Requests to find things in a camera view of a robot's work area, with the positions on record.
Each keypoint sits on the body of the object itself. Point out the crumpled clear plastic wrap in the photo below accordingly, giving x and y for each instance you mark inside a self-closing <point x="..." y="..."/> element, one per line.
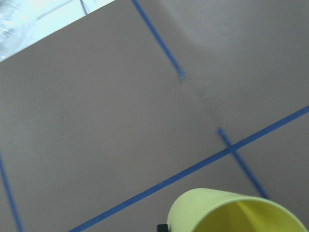
<point x="17" y="20"/>

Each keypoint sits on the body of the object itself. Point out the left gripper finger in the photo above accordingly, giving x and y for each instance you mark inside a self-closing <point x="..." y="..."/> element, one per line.
<point x="162" y="228"/>

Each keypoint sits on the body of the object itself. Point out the yellow plastic cup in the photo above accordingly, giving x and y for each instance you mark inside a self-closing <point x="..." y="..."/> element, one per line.
<point x="210" y="210"/>

